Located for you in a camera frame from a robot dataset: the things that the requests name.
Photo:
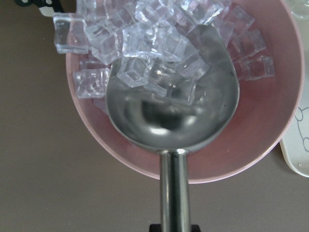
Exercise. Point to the clear ice cubes pile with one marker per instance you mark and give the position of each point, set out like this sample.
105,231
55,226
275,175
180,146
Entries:
104,31

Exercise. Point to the cream rabbit serving tray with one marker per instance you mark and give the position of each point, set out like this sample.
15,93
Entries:
295,142

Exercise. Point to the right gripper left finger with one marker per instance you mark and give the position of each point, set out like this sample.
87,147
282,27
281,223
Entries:
155,228

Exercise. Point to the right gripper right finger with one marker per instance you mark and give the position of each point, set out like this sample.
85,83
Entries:
195,228

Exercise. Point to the clear wine glass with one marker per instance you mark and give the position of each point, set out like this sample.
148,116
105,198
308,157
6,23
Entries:
299,8

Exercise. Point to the ice cubes in scoop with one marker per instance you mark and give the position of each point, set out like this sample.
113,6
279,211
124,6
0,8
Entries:
173,80

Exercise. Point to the stainless steel ice scoop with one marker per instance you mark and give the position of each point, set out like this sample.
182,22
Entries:
174,130

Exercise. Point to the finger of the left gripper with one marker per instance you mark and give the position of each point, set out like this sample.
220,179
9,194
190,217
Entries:
48,7

